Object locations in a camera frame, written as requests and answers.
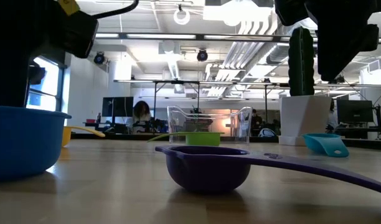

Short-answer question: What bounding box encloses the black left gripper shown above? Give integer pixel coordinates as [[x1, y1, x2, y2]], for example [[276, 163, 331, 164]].
[[0, 0, 100, 108]]

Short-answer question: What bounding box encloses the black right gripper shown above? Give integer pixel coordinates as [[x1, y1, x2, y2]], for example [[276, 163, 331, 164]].
[[274, 0, 381, 82]]

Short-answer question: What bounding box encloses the blue measuring cup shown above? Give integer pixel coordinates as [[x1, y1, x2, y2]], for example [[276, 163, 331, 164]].
[[0, 105, 72, 182]]

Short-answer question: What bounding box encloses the yellow measuring cup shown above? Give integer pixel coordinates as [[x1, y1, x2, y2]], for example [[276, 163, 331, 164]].
[[62, 126, 106, 147]]

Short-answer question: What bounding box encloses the teal measuring cup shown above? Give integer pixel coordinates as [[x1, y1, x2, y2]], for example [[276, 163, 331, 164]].
[[302, 133, 350, 158]]

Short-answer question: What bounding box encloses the green measuring cup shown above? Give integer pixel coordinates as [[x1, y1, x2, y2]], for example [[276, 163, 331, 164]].
[[146, 131, 225, 147]]

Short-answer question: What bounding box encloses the purple measuring cup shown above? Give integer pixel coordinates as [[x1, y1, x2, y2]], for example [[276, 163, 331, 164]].
[[155, 145, 381, 197]]

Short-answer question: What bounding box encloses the clear plastic basket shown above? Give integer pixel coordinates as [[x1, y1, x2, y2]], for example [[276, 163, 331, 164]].
[[167, 105, 253, 145]]

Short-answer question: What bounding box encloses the dark green cactus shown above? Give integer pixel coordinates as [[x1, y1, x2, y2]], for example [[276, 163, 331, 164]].
[[288, 26, 316, 96]]

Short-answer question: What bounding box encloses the black computer monitor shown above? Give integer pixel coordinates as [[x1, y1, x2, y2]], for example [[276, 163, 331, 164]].
[[101, 96, 134, 118], [336, 99, 374, 124]]

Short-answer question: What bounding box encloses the person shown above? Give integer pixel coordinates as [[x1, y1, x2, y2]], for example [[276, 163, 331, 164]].
[[251, 108, 263, 136], [133, 100, 151, 134]]

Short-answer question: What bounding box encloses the white and black bag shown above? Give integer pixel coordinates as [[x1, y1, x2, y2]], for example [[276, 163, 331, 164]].
[[258, 128, 277, 138]]

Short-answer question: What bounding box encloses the overhead LED light bar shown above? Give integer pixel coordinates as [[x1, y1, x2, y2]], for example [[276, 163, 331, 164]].
[[95, 32, 381, 44]]

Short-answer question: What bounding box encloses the yellow cable tag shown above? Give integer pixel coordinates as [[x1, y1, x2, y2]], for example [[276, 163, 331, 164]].
[[57, 0, 81, 16]]

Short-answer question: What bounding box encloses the black aluminium table frame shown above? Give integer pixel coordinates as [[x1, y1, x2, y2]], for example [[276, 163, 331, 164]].
[[70, 133, 381, 149]]

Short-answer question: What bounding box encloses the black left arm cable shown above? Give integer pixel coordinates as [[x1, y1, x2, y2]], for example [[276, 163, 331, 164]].
[[92, 0, 140, 20]]

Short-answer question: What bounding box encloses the black tall rack frame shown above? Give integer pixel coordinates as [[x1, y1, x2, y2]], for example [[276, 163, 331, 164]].
[[114, 79, 291, 121]]

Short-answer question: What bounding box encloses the white cable coil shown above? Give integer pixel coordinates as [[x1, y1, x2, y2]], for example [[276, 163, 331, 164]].
[[173, 8, 191, 26]]

